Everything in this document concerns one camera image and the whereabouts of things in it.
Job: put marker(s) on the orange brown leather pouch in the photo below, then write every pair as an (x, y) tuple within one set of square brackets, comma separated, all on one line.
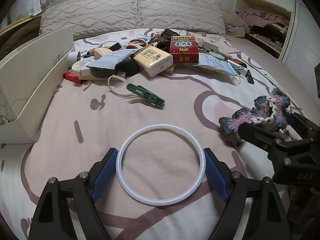
[(236, 61)]

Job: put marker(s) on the black vape device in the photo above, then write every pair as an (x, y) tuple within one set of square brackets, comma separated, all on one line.
[(249, 77)]

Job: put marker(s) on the face mask packet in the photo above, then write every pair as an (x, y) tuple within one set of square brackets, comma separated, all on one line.
[(211, 63)]

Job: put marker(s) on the red playing card box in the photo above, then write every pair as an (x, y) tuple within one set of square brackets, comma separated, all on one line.
[(184, 49)]

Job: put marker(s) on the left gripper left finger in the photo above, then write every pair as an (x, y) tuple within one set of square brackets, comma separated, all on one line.
[(52, 218)]

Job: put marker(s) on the mint green round case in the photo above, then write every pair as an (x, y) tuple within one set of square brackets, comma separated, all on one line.
[(218, 56)]

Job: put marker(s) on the yellow tissue pack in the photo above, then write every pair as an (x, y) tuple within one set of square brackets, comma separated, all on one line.
[(153, 61)]

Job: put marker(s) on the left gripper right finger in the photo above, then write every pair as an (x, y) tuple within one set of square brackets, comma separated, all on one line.
[(267, 218)]

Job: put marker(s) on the left grey pillow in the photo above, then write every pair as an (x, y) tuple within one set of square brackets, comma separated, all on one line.
[(91, 17)]

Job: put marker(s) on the grey pillow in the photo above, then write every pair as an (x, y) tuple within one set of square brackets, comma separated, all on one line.
[(91, 17), (200, 16)]

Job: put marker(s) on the white shoe box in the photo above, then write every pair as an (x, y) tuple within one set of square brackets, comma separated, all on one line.
[(30, 76)]

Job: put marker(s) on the white paper bag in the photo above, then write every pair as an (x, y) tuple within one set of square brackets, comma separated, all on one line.
[(24, 8)]

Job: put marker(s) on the crocheted dark purple scrunchie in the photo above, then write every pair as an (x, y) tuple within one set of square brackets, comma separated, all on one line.
[(269, 112)]

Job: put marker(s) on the right grey pillow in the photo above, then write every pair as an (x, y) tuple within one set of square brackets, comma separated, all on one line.
[(200, 16)]

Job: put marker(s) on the green clothes clip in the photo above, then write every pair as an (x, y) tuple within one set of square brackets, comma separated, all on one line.
[(145, 94)]

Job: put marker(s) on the beige plush blanket pile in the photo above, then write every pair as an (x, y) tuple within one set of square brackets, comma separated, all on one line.
[(234, 25)]

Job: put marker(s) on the white tape roll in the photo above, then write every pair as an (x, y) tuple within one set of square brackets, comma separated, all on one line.
[(73, 57)]

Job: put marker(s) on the wooden bedside shelf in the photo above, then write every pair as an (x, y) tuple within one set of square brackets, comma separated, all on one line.
[(19, 22)]

